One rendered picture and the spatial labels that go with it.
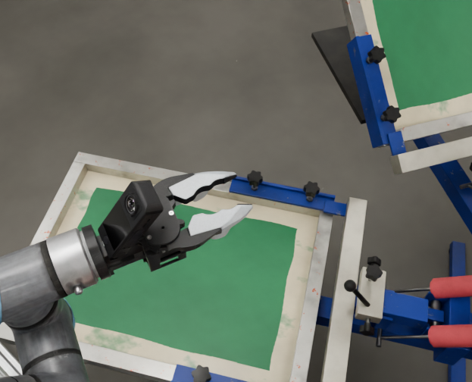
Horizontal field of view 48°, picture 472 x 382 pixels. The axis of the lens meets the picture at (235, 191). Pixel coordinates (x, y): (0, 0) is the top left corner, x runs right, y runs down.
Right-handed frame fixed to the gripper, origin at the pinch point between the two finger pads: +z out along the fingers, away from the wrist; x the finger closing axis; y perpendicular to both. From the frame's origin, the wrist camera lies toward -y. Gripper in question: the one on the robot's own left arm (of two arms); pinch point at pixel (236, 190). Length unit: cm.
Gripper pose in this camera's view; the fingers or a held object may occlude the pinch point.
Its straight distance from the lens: 69.6
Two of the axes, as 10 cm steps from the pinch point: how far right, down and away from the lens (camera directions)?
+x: 4.2, 8.2, -3.9
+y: -0.6, 4.6, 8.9
